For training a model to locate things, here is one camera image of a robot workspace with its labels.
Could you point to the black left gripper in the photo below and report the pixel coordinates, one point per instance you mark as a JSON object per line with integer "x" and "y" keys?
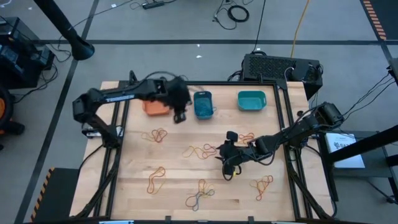
{"x": 178, "y": 93}

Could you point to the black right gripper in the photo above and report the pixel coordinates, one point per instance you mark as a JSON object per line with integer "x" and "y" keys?
{"x": 236, "y": 154}

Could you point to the yellow rubber band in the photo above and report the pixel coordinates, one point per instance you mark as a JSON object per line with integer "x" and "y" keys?
{"x": 209, "y": 190}
{"x": 148, "y": 186}
{"x": 189, "y": 152}
{"x": 242, "y": 139}
{"x": 146, "y": 136}
{"x": 252, "y": 183}

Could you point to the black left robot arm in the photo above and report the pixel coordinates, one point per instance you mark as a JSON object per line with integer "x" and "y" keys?
{"x": 118, "y": 95}

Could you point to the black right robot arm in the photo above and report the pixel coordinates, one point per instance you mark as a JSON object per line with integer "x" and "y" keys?
{"x": 298, "y": 130}

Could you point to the blue-grey plastic basket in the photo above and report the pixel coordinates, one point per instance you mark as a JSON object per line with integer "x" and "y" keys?
{"x": 195, "y": 105}

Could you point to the orange plastic basket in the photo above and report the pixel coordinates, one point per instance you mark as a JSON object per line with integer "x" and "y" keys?
{"x": 154, "y": 109}

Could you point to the green plastic basket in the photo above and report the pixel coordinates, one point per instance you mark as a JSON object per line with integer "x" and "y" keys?
{"x": 252, "y": 101}

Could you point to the small black knob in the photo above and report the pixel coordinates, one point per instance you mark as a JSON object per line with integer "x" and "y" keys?
{"x": 299, "y": 113}

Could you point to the black computer case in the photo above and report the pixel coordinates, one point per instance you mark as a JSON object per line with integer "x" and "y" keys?
{"x": 270, "y": 67}

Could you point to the black power strip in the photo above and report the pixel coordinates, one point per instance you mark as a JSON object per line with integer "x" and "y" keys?
{"x": 153, "y": 5}

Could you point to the white printed booklet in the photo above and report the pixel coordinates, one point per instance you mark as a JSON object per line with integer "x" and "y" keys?
{"x": 348, "y": 155}

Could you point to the black mat with striped edge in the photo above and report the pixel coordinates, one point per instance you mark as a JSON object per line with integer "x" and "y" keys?
{"x": 388, "y": 15}
{"x": 59, "y": 196}

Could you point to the black diagonal beam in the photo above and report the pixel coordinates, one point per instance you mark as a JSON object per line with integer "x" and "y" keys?
{"x": 367, "y": 143}

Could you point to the black pole stand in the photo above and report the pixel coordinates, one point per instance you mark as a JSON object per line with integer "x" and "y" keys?
{"x": 62, "y": 25}

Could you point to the black side table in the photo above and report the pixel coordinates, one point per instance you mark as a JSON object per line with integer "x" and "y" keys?
{"x": 376, "y": 169}

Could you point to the black equipment cart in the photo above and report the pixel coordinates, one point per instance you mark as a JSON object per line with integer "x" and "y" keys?
{"x": 21, "y": 62}

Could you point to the orange and black machine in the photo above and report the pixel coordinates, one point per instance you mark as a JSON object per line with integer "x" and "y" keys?
{"x": 6, "y": 124}

